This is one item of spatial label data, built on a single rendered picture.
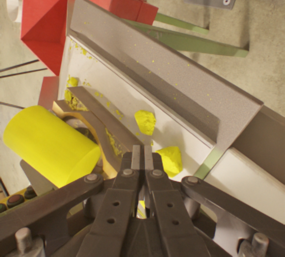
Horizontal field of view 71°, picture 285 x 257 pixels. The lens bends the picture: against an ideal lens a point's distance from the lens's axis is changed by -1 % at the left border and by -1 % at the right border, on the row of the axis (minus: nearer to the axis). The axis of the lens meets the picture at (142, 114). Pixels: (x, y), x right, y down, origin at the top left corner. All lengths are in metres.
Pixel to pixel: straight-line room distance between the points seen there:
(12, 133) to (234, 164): 0.25
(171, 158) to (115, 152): 0.08
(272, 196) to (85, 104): 0.25
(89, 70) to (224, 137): 0.22
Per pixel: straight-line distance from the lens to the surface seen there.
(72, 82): 0.36
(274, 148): 0.26
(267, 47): 1.22
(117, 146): 0.27
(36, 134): 0.27
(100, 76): 0.32
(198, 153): 0.23
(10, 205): 0.46
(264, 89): 1.22
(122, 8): 0.71
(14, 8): 2.67
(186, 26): 1.08
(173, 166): 0.23
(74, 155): 0.25
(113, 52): 0.29
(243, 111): 0.21
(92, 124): 0.27
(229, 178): 0.23
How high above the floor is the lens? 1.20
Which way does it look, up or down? 48 degrees down
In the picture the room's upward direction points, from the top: 106 degrees counter-clockwise
